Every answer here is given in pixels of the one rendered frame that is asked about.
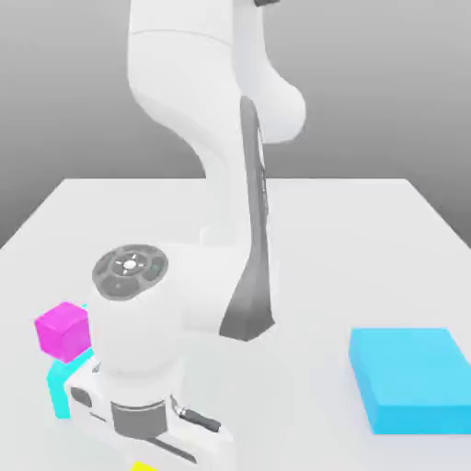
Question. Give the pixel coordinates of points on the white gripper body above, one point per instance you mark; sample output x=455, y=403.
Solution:
x=206, y=447

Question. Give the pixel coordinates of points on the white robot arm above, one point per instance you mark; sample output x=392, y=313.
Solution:
x=176, y=110

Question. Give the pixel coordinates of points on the small yellow cube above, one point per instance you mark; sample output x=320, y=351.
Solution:
x=142, y=467

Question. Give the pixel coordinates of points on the small magenta cube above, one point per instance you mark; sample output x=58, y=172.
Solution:
x=62, y=331

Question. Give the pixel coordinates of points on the large cyan box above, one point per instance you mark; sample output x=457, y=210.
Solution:
x=59, y=390

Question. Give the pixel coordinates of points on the large light blue box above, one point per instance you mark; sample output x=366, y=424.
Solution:
x=412, y=375

